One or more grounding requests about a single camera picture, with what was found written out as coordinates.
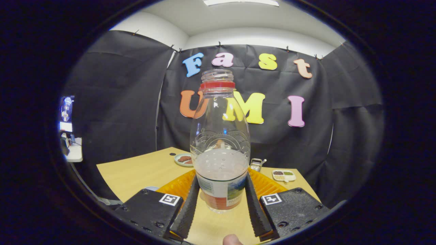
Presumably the pale green plate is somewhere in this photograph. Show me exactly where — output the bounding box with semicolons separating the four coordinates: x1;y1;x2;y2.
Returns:
174;153;194;167

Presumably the computer monitor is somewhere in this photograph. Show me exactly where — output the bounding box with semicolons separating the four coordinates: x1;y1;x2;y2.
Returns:
60;96;75;133

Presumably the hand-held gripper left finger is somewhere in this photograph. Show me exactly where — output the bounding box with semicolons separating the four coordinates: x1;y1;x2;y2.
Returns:
114;169;201;240

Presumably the large ceiling light panel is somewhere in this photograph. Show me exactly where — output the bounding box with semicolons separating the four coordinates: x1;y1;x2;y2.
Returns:
203;0;280;6

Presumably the black backdrop cloth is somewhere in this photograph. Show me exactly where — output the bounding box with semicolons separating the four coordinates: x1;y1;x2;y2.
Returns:
63;30;384;208

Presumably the wooden table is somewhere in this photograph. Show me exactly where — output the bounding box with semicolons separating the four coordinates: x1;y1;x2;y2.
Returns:
96;147;321;245

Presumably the white divided condiment dish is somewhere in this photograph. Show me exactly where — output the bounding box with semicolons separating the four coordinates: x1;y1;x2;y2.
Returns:
272;169;296;182

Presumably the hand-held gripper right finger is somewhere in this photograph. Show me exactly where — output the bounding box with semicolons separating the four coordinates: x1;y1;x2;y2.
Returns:
245;167;331;239

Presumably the white side desk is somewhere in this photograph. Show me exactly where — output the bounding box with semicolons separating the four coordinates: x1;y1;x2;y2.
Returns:
61;133;83;163

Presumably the clear juice bottle red label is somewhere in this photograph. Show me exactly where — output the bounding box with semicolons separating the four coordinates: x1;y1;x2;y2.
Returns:
190;69;251;213

